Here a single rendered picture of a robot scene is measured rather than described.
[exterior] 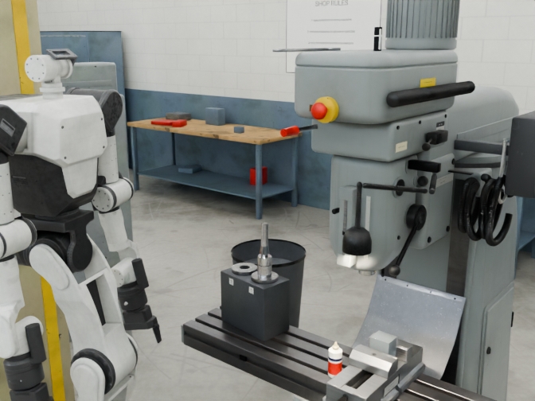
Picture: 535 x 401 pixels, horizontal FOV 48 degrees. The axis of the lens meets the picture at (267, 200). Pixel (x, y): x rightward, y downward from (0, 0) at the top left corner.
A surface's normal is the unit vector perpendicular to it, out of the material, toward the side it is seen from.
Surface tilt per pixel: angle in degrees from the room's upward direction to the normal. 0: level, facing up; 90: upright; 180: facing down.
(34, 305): 90
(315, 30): 90
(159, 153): 90
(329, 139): 90
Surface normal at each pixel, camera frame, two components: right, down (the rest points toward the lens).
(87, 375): -0.35, 0.25
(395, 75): 0.78, 0.17
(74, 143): 0.94, 0.09
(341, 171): -0.63, 0.21
